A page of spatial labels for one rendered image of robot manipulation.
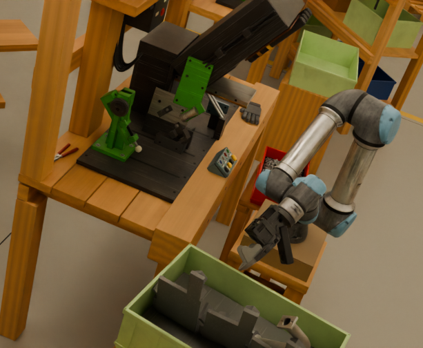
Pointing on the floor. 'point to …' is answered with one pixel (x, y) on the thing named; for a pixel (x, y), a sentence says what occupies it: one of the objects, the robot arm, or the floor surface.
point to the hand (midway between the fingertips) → (243, 268)
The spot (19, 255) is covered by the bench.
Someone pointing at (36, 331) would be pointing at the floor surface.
